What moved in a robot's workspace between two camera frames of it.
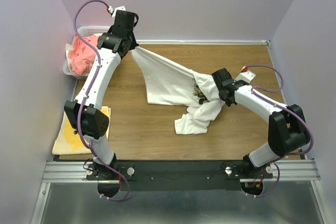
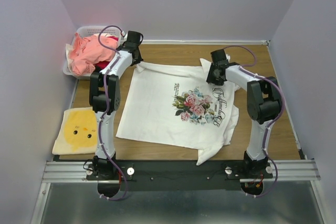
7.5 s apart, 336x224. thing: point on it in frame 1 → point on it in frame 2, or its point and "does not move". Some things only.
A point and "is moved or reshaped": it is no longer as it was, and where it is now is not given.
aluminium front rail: [75, 171] does not move
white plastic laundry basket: [86, 31] does not move
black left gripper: [130, 33] → [137, 50]
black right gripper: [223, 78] → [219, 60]
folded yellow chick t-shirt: [67, 141] does not move
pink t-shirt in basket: [82, 56] does not move
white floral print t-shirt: [168, 84] is moved or reshaped
